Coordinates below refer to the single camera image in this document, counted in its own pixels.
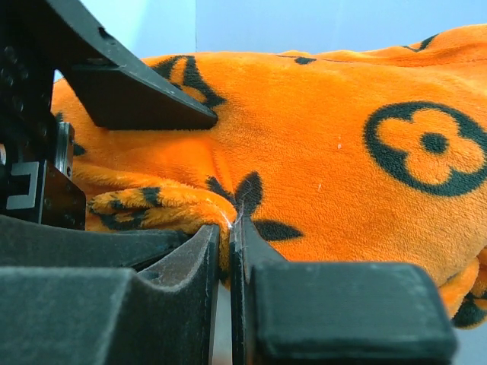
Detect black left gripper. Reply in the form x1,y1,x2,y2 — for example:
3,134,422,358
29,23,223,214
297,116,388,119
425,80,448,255
1,1,217,230

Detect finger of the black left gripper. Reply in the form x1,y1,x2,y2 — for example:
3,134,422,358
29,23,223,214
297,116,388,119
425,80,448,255
1,216,190,270

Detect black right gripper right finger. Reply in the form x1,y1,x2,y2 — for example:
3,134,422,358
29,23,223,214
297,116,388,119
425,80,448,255
230,217,457,364

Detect orange patterned plush pillowcase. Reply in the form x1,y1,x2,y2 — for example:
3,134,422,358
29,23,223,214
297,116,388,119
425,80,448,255
52,24,486,329

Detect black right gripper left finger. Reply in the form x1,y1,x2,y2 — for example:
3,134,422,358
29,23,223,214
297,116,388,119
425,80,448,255
1,226,219,364

